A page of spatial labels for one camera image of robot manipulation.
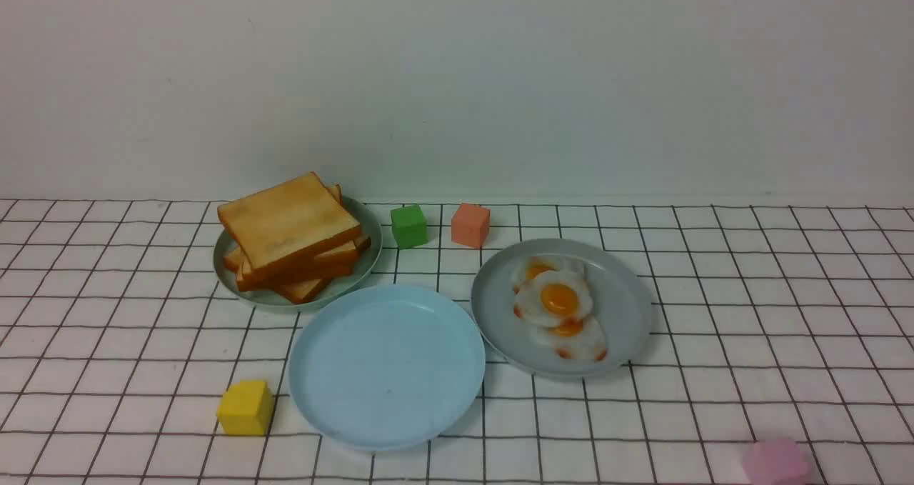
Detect fried egg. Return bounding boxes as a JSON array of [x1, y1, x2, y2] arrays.
[[511, 254, 586, 294], [513, 270, 594, 329], [530, 316, 608, 361]]

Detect toast slice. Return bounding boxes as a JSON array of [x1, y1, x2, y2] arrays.
[[216, 173, 363, 291], [271, 278, 333, 305], [216, 172, 362, 282], [223, 234, 371, 273]]

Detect orange cube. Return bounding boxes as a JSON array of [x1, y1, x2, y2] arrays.
[[451, 203, 492, 249]]

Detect green cube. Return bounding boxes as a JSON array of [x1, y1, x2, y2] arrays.
[[391, 204, 430, 249]]

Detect grey plate with eggs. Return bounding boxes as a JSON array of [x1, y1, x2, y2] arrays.
[[471, 239, 657, 379]]

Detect light blue plate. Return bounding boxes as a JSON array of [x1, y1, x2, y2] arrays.
[[287, 284, 486, 452]]

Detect green plate with bread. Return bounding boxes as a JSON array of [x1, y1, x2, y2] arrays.
[[213, 195, 383, 314]]

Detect yellow cube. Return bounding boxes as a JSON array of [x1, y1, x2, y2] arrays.
[[216, 380, 276, 437]]

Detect white black-grid tablecloth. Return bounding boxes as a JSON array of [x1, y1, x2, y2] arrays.
[[1, 199, 912, 484]]

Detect pink cube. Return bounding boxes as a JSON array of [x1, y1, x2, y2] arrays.
[[742, 437, 812, 484]]

